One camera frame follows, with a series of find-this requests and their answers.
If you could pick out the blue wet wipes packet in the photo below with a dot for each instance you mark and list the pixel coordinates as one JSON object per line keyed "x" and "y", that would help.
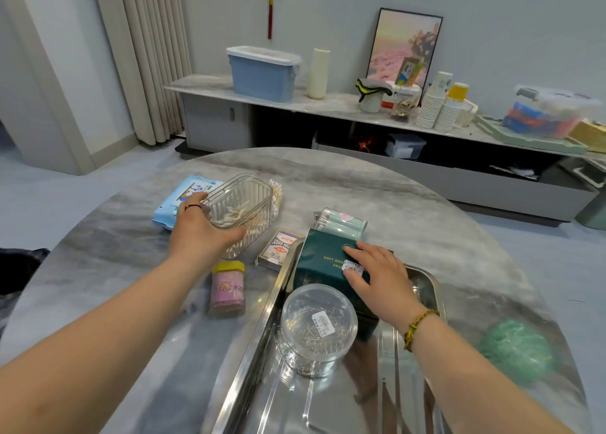
{"x": 165, "y": 211}

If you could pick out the light wooden box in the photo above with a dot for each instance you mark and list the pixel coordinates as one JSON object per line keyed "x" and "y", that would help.
{"x": 589, "y": 135}

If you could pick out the heap of loose cotton swabs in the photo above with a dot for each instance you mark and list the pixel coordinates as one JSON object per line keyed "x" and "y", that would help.
{"x": 236, "y": 213}

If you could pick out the white dispenser box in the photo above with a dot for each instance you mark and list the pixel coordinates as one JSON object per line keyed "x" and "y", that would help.
{"x": 402, "y": 96}

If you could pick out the clear lidded plastic box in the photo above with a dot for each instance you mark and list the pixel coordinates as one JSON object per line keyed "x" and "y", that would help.
{"x": 405, "y": 146}

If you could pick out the person's right hand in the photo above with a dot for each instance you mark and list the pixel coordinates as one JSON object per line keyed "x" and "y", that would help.
{"x": 388, "y": 287}

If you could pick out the stack of white paper cups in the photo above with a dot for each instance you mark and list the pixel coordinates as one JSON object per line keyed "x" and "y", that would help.
{"x": 433, "y": 102}

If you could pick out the clear storage box colourful contents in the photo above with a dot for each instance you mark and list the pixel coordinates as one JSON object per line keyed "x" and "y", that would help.
{"x": 549, "y": 111}

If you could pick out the black framed pink picture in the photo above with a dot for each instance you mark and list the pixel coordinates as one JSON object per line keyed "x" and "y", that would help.
{"x": 393, "y": 40}

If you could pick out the person's left thumb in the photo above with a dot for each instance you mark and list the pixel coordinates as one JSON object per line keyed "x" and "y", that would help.
{"x": 231, "y": 236}

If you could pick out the white mug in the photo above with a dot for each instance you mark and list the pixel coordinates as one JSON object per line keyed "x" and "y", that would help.
{"x": 467, "y": 114}

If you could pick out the pale green bin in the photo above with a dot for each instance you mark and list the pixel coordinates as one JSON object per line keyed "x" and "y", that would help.
{"x": 594, "y": 201}

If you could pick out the clear round jar of pins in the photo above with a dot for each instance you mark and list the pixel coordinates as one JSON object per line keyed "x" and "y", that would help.
{"x": 317, "y": 325}

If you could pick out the person's left forearm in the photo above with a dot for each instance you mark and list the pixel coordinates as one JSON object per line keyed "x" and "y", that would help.
{"x": 94, "y": 343}

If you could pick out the beige pleated curtain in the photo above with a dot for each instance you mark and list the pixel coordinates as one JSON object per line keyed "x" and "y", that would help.
{"x": 146, "y": 59}

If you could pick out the blue storage box white lid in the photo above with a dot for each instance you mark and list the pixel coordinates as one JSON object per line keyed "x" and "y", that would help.
{"x": 263, "y": 76}

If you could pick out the stack of yellow rimmed cups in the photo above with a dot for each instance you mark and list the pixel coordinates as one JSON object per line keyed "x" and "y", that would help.
{"x": 452, "y": 109}

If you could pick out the clear ribbed plastic container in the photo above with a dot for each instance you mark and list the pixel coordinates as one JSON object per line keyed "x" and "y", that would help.
{"x": 248, "y": 197}

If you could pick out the white cup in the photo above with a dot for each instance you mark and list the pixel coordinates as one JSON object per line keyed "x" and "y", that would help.
{"x": 370, "y": 103}

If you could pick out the small clear box of clips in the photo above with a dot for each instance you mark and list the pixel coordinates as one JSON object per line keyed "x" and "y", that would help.
{"x": 403, "y": 114}

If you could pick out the stainless steel tray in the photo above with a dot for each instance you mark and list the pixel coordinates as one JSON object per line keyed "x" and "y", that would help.
{"x": 331, "y": 400}

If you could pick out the black yellow cloth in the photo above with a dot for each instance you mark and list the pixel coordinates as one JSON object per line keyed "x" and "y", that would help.
{"x": 371, "y": 87}

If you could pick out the long grey marble top cabinet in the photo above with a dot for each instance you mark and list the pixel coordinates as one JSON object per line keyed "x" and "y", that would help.
{"x": 213, "y": 121}

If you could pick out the bundle of wooden cotton swabs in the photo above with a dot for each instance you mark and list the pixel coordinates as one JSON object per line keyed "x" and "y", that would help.
{"x": 277, "y": 197}

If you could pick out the green mesh bath ball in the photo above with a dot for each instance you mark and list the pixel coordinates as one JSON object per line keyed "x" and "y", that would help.
{"x": 516, "y": 353}

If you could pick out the dark green tissue pack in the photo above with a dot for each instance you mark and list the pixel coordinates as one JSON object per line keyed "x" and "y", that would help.
{"x": 322, "y": 263}

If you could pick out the playing card box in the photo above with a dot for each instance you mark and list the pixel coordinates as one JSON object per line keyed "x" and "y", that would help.
{"x": 279, "y": 251}

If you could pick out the cream cylinder vase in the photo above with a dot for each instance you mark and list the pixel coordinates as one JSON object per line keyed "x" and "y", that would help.
{"x": 318, "y": 74}

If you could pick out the mint green cotton swab box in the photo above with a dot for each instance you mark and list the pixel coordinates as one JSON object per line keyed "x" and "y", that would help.
{"x": 341, "y": 223}

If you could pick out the pink jar with yellow lid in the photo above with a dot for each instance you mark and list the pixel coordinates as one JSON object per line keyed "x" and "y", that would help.
{"x": 227, "y": 291}

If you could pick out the red knot wall ornament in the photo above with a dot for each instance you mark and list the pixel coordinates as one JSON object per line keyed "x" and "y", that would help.
{"x": 270, "y": 3}

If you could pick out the person's right forearm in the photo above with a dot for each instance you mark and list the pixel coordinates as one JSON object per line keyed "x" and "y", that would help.
{"x": 473, "y": 381}

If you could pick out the small printed carton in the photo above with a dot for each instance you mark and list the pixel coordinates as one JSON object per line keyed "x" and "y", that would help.
{"x": 409, "y": 71}

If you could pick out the pale green tray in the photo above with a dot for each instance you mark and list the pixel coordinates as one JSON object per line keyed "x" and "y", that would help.
{"x": 497, "y": 133}

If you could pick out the person's left hand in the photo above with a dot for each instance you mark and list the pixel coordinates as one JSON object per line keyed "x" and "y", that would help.
{"x": 194, "y": 235}

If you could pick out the black chair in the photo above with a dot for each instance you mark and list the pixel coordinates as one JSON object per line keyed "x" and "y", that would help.
{"x": 19, "y": 270}

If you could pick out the person's right thumb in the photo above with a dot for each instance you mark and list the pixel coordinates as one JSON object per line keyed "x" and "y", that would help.
{"x": 359, "y": 287}

